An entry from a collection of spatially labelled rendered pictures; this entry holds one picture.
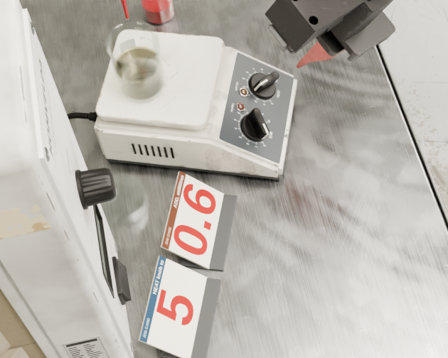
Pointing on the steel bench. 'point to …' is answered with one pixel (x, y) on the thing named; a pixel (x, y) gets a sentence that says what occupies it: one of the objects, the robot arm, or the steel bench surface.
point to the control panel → (231, 128)
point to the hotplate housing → (191, 138)
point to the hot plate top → (180, 101)
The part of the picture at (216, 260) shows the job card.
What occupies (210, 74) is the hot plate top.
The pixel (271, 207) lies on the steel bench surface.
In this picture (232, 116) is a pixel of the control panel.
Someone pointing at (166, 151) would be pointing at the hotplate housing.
